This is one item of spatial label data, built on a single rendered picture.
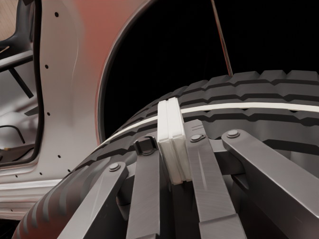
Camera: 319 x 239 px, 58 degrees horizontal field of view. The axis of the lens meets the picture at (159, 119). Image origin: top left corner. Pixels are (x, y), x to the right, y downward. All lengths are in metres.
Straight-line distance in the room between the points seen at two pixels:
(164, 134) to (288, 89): 0.16
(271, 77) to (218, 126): 0.12
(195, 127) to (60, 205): 0.13
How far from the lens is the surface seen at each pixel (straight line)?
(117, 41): 0.64
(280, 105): 0.26
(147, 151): 0.15
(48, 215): 0.28
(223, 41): 0.83
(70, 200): 0.24
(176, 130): 0.16
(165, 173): 0.16
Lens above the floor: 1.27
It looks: 18 degrees down
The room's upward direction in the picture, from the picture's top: 22 degrees counter-clockwise
